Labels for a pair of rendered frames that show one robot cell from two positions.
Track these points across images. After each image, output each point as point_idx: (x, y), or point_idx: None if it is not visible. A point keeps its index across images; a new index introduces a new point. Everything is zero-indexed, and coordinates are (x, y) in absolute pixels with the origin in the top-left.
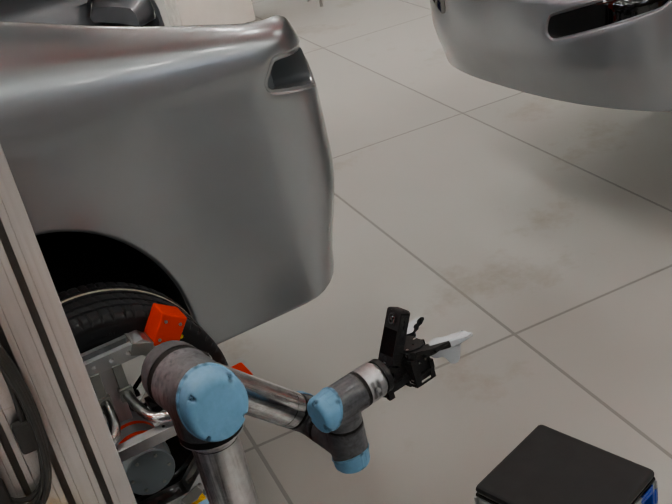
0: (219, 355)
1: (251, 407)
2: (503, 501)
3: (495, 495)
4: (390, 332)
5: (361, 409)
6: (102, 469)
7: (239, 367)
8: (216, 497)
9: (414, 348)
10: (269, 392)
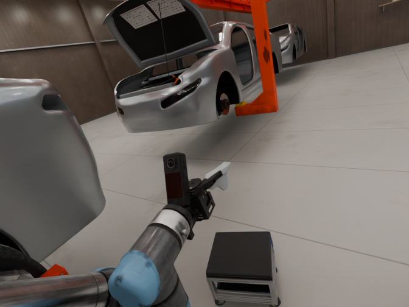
0: (36, 265)
1: None
2: (221, 274)
3: (216, 273)
4: (173, 176)
5: (174, 260)
6: None
7: (54, 267)
8: None
9: (196, 184)
10: (49, 293)
